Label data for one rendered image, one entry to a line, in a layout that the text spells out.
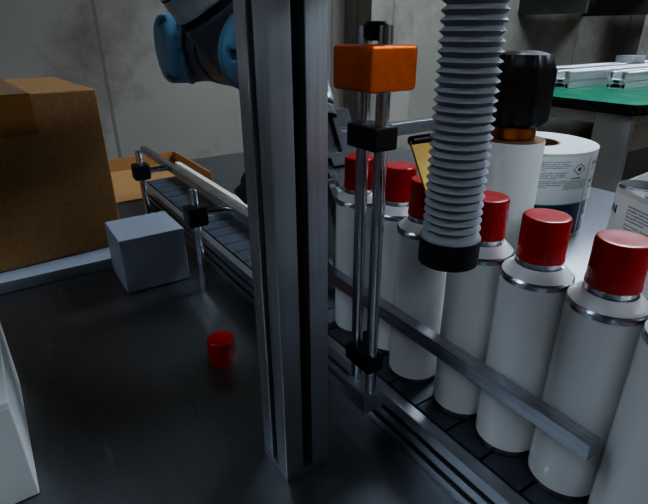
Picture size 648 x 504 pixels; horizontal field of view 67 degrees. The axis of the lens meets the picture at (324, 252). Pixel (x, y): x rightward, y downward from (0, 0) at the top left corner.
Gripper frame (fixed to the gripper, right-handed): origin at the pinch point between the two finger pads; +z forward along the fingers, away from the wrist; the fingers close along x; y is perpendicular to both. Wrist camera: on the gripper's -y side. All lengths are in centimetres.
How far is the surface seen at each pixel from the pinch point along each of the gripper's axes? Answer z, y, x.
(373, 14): -117, 145, 134
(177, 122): -86, 44, 177
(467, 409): 14.8, -1.3, -17.1
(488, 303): 5.3, -0.9, -22.8
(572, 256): 8.4, 39.8, -3.7
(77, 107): -36, -19, 31
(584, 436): 14.1, -3.6, -30.0
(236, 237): -9.9, -0.6, 28.2
